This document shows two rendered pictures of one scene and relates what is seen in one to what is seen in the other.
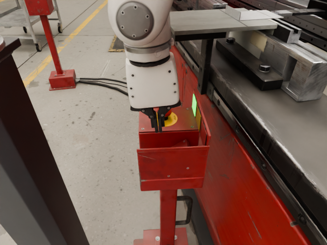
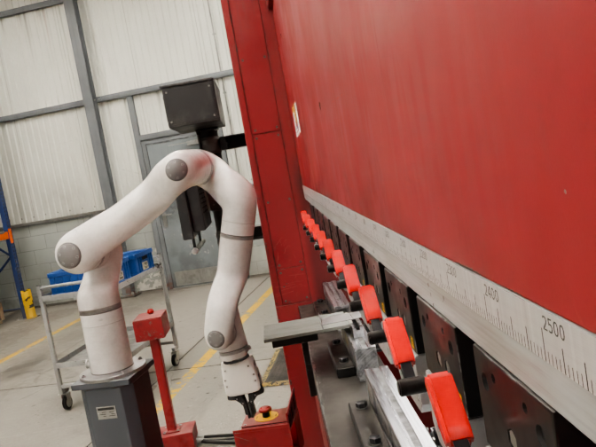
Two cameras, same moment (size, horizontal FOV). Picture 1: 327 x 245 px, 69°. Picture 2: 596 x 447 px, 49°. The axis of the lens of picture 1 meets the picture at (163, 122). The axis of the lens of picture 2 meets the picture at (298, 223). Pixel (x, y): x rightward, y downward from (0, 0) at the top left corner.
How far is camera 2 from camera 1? 1.44 m
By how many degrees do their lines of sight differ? 34
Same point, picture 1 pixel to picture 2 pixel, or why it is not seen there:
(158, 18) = (226, 336)
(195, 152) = (279, 430)
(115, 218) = not seen: outside the picture
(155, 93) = (241, 382)
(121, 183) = not seen: outside the picture
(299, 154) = (329, 408)
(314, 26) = not seen: hidden behind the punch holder
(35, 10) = (145, 334)
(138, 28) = (217, 341)
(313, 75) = (360, 358)
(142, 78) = (231, 372)
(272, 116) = (331, 392)
